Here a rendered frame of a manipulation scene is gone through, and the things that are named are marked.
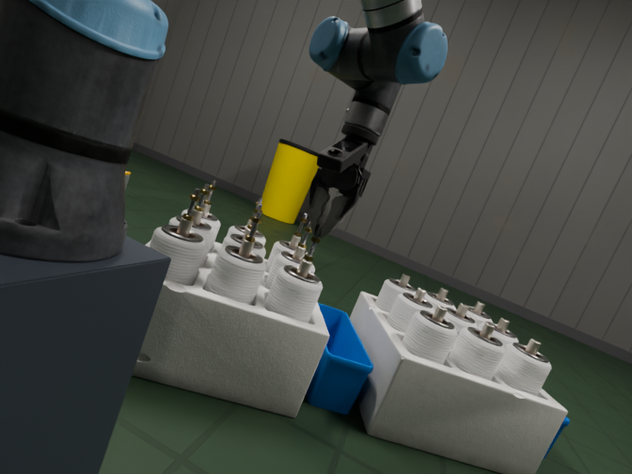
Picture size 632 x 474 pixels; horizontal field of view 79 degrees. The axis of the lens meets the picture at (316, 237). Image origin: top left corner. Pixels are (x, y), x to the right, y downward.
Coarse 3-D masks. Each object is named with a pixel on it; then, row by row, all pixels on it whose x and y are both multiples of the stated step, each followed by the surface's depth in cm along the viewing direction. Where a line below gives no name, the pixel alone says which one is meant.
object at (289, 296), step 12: (276, 276) 73; (288, 276) 72; (276, 288) 72; (288, 288) 71; (300, 288) 71; (312, 288) 72; (276, 300) 72; (288, 300) 71; (300, 300) 72; (312, 300) 73; (276, 312) 72; (288, 312) 72; (300, 312) 72
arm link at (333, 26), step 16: (320, 32) 61; (336, 32) 58; (352, 32) 59; (320, 48) 60; (336, 48) 59; (352, 48) 58; (320, 64) 62; (336, 64) 61; (352, 64) 59; (352, 80) 65; (368, 80) 60
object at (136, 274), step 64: (0, 256) 28; (128, 256) 38; (0, 320) 26; (64, 320) 31; (128, 320) 39; (0, 384) 28; (64, 384) 34; (128, 384) 44; (0, 448) 30; (64, 448) 38
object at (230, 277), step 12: (216, 264) 70; (228, 264) 69; (240, 264) 69; (252, 264) 70; (264, 264) 73; (216, 276) 70; (228, 276) 69; (240, 276) 69; (252, 276) 70; (216, 288) 70; (228, 288) 69; (240, 288) 70; (252, 288) 71; (240, 300) 70; (252, 300) 73
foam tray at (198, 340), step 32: (192, 288) 67; (160, 320) 66; (192, 320) 66; (224, 320) 67; (256, 320) 68; (288, 320) 70; (320, 320) 76; (160, 352) 67; (192, 352) 68; (224, 352) 68; (256, 352) 69; (288, 352) 70; (320, 352) 71; (192, 384) 69; (224, 384) 70; (256, 384) 70; (288, 384) 71; (288, 416) 73
